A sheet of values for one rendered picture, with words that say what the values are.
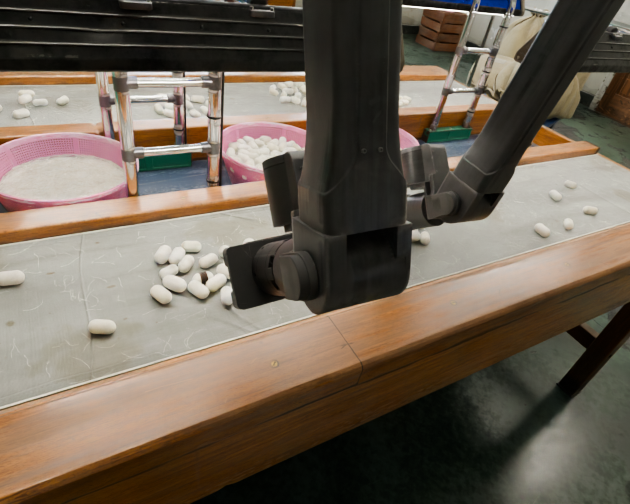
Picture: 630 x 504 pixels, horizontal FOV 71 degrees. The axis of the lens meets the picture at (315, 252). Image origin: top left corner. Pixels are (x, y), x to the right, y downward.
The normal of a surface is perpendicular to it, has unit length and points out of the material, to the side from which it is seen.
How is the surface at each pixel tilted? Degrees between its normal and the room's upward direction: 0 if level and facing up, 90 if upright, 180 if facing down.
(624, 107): 90
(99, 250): 0
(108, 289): 0
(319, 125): 89
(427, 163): 82
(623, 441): 0
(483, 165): 70
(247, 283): 49
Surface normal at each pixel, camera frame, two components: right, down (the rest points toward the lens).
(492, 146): -0.74, 0.06
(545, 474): 0.16, -0.78
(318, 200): -0.88, 0.18
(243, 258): 0.46, -0.05
